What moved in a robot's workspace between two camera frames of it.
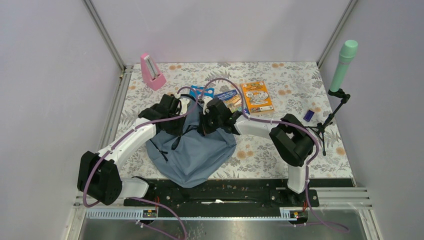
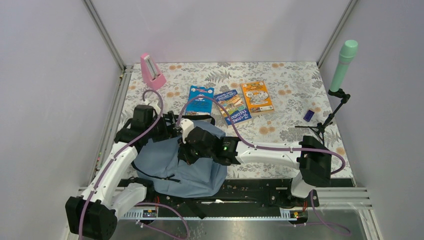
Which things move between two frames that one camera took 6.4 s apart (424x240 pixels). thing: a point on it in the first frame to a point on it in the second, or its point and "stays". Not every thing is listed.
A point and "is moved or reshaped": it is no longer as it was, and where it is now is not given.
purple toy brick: x=308 y=115 stays
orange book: x=257 y=98 stays
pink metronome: x=151 y=76 stays
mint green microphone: x=349 y=49 stays
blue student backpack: x=192 y=159 is moved or reshaped
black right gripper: x=203 y=129 to x=184 y=152
